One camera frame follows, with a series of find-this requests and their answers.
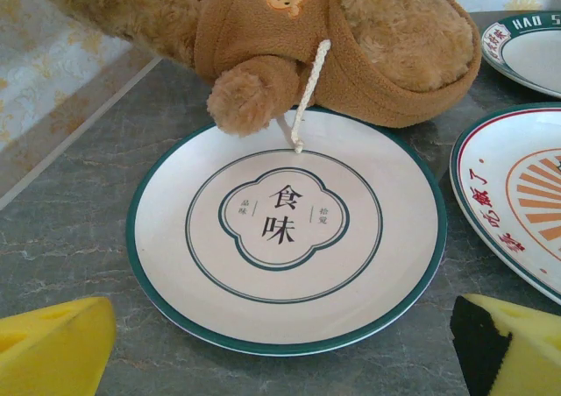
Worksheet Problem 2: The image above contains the orange sunburst print plate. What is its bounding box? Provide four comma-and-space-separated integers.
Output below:
450, 102, 561, 306

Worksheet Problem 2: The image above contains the green quatrefoil print plate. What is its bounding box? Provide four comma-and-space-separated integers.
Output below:
125, 106, 448, 357

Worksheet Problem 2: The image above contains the brown teddy bear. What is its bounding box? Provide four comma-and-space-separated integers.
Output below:
38, 0, 482, 138

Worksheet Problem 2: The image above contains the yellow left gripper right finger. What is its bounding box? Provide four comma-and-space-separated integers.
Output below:
450, 293, 561, 396

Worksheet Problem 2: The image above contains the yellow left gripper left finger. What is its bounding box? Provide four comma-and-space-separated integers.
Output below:
0, 296, 117, 396

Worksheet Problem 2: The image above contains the dark green lettered rim plate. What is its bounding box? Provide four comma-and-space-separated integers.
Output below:
480, 10, 561, 99

